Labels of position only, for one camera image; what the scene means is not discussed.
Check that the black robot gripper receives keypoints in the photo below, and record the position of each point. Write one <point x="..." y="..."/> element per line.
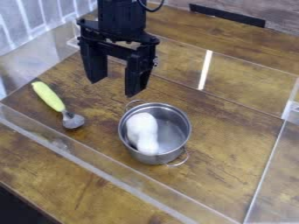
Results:
<point x="118" y="35"/>

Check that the white cloth in pot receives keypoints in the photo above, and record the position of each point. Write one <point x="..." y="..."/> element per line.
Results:
<point x="142" y="133"/>

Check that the stainless steel pot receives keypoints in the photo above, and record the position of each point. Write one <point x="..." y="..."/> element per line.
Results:
<point x="174" y="133"/>

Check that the black strip on table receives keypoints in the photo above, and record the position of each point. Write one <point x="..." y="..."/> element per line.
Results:
<point x="247" y="20"/>

